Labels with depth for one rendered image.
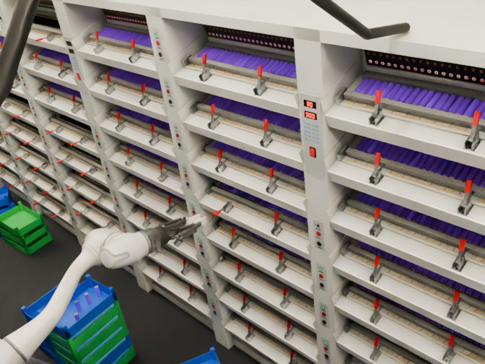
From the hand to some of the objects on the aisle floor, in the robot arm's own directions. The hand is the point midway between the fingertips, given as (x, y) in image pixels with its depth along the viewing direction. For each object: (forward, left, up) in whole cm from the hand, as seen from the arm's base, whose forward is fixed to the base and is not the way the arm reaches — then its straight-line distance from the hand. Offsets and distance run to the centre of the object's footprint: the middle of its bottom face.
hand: (196, 221), depth 211 cm
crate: (-11, +17, -98) cm, 100 cm away
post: (+21, -48, -99) cm, 112 cm away
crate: (-33, +65, -96) cm, 121 cm away
